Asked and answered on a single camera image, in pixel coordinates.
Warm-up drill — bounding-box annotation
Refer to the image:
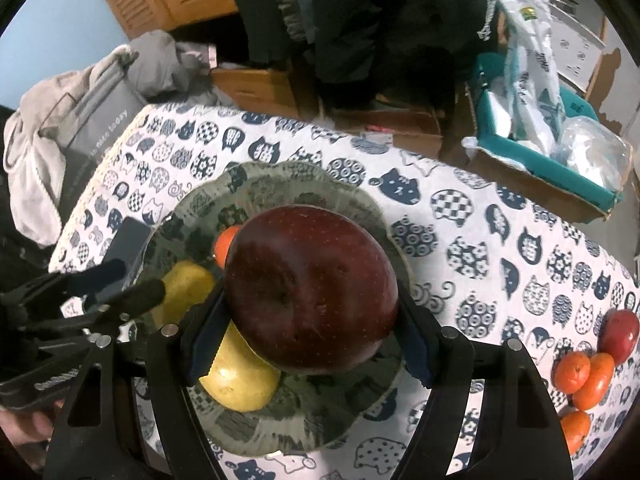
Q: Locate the red label cardboard box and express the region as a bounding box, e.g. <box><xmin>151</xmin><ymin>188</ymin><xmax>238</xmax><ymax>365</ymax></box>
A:
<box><xmin>325</xmin><ymin>105</ymin><xmax>446</xmax><ymax>158</ymax></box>

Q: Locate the black hooded coat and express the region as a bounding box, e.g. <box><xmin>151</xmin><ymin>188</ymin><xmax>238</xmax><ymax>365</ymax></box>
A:
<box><xmin>232</xmin><ymin>0</ymin><xmax>493</xmax><ymax>111</ymax></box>

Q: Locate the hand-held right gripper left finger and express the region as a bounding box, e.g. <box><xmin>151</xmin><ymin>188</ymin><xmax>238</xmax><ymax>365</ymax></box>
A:
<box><xmin>44</xmin><ymin>290</ymin><xmax>236</xmax><ymax>480</ymax></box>

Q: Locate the small tangerine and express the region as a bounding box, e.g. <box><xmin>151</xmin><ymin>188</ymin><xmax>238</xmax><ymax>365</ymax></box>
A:
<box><xmin>551</xmin><ymin>351</ymin><xmax>591</xmax><ymax>395</ymax></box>
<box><xmin>560</xmin><ymin>410</ymin><xmax>592</xmax><ymax>455</ymax></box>

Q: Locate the clear plastic bag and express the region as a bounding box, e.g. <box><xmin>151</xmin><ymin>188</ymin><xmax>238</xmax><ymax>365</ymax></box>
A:
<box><xmin>555</xmin><ymin>116</ymin><xmax>633</xmax><ymax>188</ymax></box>

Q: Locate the yellow pear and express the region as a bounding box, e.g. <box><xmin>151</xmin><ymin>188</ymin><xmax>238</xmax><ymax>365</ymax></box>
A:
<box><xmin>150</xmin><ymin>260</ymin><xmax>218</xmax><ymax>331</ymax></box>
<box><xmin>199</xmin><ymin>320</ymin><xmax>282</xmax><ymax>413</ymax></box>

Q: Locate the grey tote bag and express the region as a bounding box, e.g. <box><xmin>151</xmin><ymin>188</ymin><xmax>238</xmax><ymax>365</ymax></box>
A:
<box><xmin>55</xmin><ymin>67</ymin><xmax>151</xmax><ymax>201</ymax></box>

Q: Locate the dark red apple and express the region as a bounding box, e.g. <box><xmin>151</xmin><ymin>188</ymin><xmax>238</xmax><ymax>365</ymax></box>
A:
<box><xmin>223</xmin><ymin>205</ymin><xmax>400</xmax><ymax>376</ymax></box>

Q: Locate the person's left hand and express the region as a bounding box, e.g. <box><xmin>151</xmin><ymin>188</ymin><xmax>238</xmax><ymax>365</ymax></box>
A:
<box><xmin>0</xmin><ymin>400</ymin><xmax>58</xmax><ymax>448</ymax></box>

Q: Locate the brown cardboard box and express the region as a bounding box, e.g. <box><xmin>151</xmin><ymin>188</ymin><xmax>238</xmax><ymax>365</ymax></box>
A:
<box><xmin>462</xmin><ymin>135</ymin><xmax>616</xmax><ymax>223</ymax></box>

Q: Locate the beige crumpled garment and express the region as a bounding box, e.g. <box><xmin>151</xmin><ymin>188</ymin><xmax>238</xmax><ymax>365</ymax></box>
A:
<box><xmin>4</xmin><ymin>45</ymin><xmax>138</xmax><ymax>246</ymax></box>

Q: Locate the white patterned storage box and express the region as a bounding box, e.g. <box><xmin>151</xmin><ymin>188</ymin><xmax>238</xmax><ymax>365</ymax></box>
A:
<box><xmin>547</xmin><ymin>5</ymin><xmax>608</xmax><ymax>96</ymax></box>

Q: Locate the green patterned bowl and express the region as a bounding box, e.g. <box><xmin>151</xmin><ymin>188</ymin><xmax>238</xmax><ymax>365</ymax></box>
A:
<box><xmin>137</xmin><ymin>160</ymin><xmax>413</xmax><ymax>458</ymax></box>

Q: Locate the bright red apple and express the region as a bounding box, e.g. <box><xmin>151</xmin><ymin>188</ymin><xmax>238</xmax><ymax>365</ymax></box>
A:
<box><xmin>597</xmin><ymin>309</ymin><xmax>640</xmax><ymax>366</ymax></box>

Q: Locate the cat print tablecloth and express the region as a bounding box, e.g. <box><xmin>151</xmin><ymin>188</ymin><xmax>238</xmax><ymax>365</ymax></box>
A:
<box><xmin>47</xmin><ymin>102</ymin><xmax>640</xmax><ymax>480</ymax></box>

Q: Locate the grey crumpled garment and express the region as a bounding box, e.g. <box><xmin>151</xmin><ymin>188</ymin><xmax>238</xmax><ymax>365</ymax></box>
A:
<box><xmin>127</xmin><ymin>30</ymin><xmax>221</xmax><ymax>106</ymax></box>

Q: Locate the large orange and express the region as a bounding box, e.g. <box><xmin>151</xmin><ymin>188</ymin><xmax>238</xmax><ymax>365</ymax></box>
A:
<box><xmin>214</xmin><ymin>226</ymin><xmax>242</xmax><ymax>267</ymax></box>
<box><xmin>572</xmin><ymin>352</ymin><xmax>616</xmax><ymax>411</ymax></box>

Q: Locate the grey jacket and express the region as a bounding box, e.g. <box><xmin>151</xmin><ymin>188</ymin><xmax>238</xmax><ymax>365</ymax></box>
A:
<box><xmin>270</xmin><ymin>0</ymin><xmax>326</xmax><ymax>46</ymax></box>

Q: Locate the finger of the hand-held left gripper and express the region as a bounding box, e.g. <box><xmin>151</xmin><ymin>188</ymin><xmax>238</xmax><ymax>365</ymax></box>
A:
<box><xmin>47</xmin><ymin>258</ymin><xmax>127</xmax><ymax>293</ymax></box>
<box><xmin>20</xmin><ymin>279</ymin><xmax>167</xmax><ymax>336</ymax></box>

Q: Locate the wooden drawer box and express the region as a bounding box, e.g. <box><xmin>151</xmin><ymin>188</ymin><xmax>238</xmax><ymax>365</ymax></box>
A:
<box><xmin>210</xmin><ymin>62</ymin><xmax>301</xmax><ymax>118</ymax></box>

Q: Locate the teal plastic basket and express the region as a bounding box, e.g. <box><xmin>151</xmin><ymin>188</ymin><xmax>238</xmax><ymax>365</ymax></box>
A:
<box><xmin>472</xmin><ymin>52</ymin><xmax>626</xmax><ymax>211</ymax></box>

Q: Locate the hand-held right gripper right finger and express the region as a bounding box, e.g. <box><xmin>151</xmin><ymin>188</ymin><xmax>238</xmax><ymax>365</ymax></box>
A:
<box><xmin>390</xmin><ymin>285</ymin><xmax>576</xmax><ymax>480</ymax></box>

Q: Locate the white rice bag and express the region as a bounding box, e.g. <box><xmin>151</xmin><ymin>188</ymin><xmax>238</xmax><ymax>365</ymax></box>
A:
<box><xmin>487</xmin><ymin>0</ymin><xmax>568</xmax><ymax>153</ymax></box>

